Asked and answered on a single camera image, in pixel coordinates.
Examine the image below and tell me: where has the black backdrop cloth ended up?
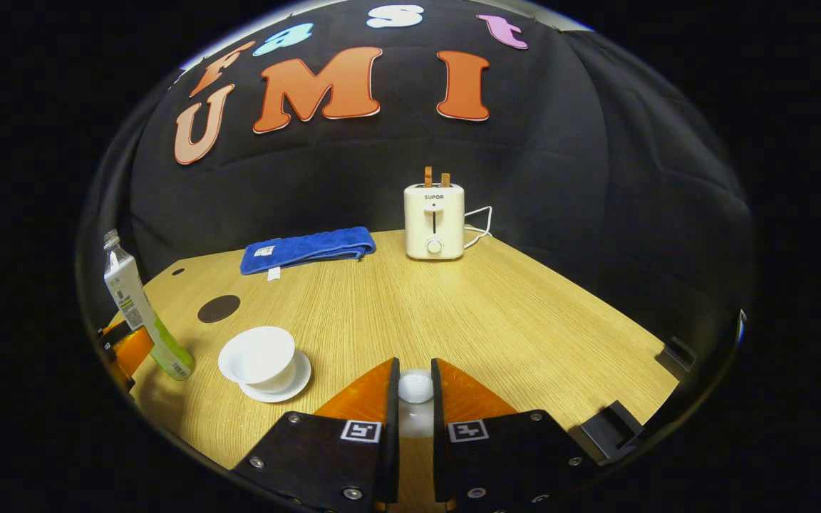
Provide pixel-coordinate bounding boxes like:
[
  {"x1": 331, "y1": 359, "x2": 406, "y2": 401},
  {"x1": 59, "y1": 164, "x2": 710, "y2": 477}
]
[{"x1": 79, "y1": 0, "x2": 757, "y2": 343}]

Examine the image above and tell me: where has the clear green-label water bottle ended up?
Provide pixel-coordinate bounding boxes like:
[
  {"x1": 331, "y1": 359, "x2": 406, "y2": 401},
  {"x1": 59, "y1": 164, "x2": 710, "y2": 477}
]
[{"x1": 103, "y1": 229, "x2": 196, "y2": 381}]

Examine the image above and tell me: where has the black table clamp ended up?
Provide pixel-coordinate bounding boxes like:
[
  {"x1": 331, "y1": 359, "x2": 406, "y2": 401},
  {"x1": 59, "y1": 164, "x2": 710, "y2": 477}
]
[
  {"x1": 656, "y1": 336, "x2": 697, "y2": 379},
  {"x1": 571, "y1": 400, "x2": 644, "y2": 465}
]

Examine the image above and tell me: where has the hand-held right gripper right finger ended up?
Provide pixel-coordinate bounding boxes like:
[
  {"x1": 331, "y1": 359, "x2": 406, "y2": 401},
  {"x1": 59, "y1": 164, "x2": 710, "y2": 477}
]
[{"x1": 430, "y1": 358, "x2": 598, "y2": 513}]

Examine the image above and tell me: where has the dark round coaster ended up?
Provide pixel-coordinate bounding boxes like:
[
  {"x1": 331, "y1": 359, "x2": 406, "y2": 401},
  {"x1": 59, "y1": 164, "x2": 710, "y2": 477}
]
[{"x1": 197, "y1": 294, "x2": 241, "y2": 323}]

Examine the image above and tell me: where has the white teacup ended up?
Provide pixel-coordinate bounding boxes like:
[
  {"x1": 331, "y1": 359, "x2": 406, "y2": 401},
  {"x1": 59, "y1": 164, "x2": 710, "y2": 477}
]
[{"x1": 218, "y1": 326, "x2": 296, "y2": 394}]

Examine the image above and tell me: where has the white toaster power cable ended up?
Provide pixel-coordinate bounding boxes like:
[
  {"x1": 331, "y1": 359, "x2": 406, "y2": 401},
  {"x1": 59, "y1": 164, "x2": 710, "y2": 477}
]
[{"x1": 462, "y1": 206, "x2": 493, "y2": 250}]

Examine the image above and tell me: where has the white saucer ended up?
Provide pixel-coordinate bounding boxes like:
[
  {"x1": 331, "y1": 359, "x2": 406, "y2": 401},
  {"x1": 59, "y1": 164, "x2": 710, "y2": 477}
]
[{"x1": 238, "y1": 349, "x2": 312, "y2": 404}]

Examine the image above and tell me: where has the blue folded towel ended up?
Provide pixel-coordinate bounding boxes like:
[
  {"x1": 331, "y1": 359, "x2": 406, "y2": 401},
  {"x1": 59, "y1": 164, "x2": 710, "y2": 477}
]
[{"x1": 240, "y1": 227, "x2": 377, "y2": 281}]

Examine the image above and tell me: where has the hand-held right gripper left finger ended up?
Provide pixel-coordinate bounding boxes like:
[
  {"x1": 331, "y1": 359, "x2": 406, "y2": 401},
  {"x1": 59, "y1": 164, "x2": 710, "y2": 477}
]
[{"x1": 232, "y1": 357, "x2": 402, "y2": 513}]

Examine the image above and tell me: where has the cream white toaster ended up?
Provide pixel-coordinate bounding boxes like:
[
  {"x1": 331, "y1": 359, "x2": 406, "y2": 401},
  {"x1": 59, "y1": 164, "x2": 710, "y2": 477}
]
[{"x1": 403, "y1": 183, "x2": 466, "y2": 261}]

